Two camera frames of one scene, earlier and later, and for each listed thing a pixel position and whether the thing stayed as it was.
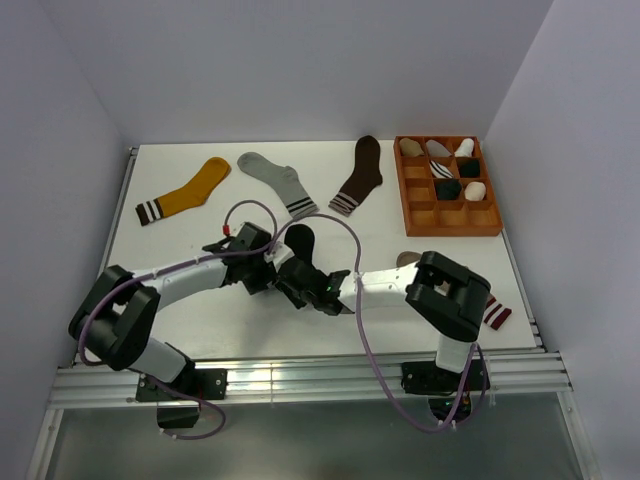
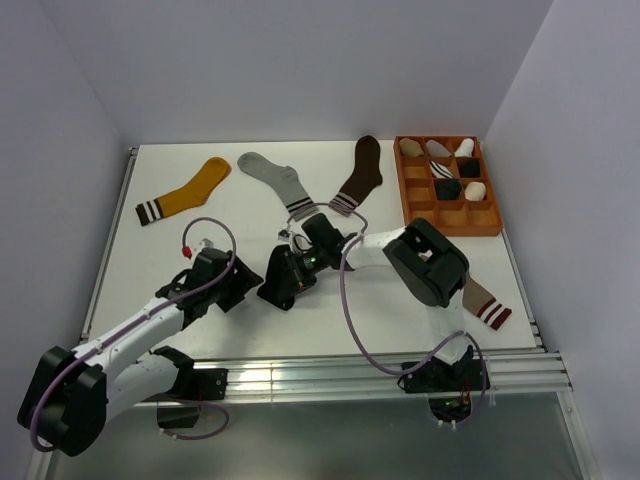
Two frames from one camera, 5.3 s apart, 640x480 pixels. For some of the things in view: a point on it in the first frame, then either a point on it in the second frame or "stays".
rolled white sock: [466, 148] stays
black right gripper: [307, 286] → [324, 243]
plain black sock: [448, 189] stays
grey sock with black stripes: [284, 179] stays
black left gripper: [255, 285] → [242, 280]
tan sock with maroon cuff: [496, 312] stays
